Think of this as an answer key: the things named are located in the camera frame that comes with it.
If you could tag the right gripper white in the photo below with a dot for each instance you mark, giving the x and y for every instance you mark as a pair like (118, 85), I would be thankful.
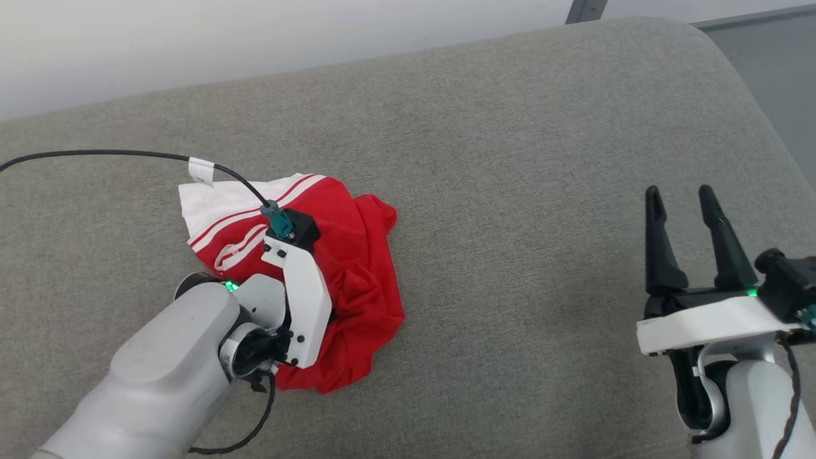
(701, 325)

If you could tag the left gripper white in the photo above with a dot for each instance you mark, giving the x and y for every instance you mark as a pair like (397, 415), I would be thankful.
(309, 299)

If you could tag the red and white t-shirt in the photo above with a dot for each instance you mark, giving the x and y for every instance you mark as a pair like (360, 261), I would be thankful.
(363, 255)

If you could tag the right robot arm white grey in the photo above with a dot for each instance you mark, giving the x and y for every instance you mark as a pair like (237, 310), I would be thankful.
(752, 408)

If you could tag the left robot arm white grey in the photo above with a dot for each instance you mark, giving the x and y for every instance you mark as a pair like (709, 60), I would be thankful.
(159, 382)

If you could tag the grey fabric sofa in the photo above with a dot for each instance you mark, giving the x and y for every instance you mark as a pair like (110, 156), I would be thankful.
(510, 191)

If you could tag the grey metal bar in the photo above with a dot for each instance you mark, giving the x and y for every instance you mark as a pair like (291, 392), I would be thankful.
(586, 9)

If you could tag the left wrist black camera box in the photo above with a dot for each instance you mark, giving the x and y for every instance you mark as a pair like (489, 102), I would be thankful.
(303, 226)

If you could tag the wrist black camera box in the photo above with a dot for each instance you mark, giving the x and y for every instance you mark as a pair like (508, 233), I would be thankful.
(787, 280)
(303, 226)

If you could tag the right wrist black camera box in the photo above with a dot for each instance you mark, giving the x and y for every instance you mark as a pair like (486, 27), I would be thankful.
(787, 280)

